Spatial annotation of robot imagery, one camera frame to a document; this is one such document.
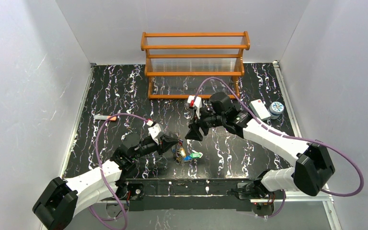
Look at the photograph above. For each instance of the cluster of tagged keys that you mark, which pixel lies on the cluster of tagged keys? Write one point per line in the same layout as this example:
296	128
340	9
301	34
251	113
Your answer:
179	153

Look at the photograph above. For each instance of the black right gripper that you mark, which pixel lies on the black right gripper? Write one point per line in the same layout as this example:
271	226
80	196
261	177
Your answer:
198	123

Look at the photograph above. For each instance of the orange grey marker pen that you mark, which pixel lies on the orange grey marker pen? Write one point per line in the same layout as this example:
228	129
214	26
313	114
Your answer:
105	117

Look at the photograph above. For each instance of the orange wooden shelf rack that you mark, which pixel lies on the orange wooden shelf rack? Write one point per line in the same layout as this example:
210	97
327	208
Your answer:
193	54

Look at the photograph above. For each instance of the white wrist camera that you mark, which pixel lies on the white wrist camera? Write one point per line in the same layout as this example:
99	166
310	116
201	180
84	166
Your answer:
195	103
155	131

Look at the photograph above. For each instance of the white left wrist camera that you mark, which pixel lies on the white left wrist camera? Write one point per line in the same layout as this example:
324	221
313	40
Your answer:
155	131

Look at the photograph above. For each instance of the white rectangular box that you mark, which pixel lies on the white rectangular box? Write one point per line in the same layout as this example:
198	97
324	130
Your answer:
259	109

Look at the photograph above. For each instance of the blue white round tin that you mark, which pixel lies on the blue white round tin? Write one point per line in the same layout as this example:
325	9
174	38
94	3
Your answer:
275	109

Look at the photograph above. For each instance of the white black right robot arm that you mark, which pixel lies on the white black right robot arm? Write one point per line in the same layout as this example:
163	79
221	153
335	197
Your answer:
310	164

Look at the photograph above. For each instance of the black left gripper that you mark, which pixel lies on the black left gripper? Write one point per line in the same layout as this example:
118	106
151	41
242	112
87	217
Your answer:
163	143

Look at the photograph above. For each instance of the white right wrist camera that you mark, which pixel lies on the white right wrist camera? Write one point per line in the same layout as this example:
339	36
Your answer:
195	103

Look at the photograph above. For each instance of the green key tag far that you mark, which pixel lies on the green key tag far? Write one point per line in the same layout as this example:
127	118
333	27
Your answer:
196	155

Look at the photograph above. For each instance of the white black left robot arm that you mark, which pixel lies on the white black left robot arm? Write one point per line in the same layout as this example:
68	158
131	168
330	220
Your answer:
63	199

